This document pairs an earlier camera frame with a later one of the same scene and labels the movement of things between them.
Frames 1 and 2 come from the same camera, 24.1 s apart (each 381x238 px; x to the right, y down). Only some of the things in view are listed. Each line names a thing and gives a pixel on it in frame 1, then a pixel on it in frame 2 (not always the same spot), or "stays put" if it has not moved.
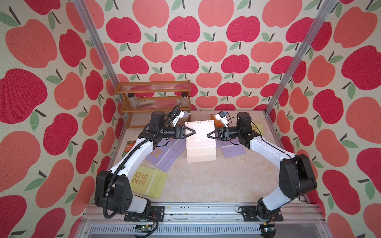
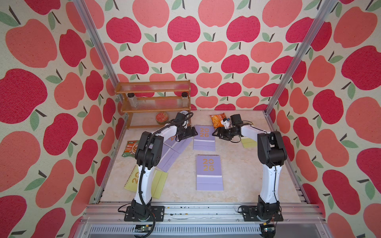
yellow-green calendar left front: (148, 181) stays put
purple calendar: (163, 156) stays put
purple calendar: (230, 148) -> (209, 173)
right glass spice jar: (184, 99) stays put
